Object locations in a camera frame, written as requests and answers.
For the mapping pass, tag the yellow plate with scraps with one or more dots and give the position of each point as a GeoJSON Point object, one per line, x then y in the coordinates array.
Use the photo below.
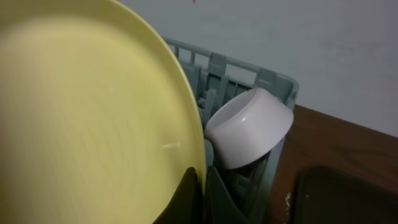
{"type": "Point", "coordinates": [98, 120]}

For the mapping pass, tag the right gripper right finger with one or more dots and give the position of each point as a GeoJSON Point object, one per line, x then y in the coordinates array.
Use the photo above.
{"type": "Point", "coordinates": [220, 208]}

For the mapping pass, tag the grey plastic dishwasher rack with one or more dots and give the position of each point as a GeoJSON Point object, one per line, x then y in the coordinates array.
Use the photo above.
{"type": "Point", "coordinates": [215, 79]}

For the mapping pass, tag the dark brown serving tray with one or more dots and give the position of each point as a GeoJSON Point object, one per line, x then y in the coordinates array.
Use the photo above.
{"type": "Point", "coordinates": [325, 195]}

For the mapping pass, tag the pink bowl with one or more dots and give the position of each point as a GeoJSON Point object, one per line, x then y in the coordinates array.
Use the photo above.
{"type": "Point", "coordinates": [248, 127]}

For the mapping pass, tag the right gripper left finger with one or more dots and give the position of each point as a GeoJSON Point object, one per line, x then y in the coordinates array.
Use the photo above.
{"type": "Point", "coordinates": [185, 206]}

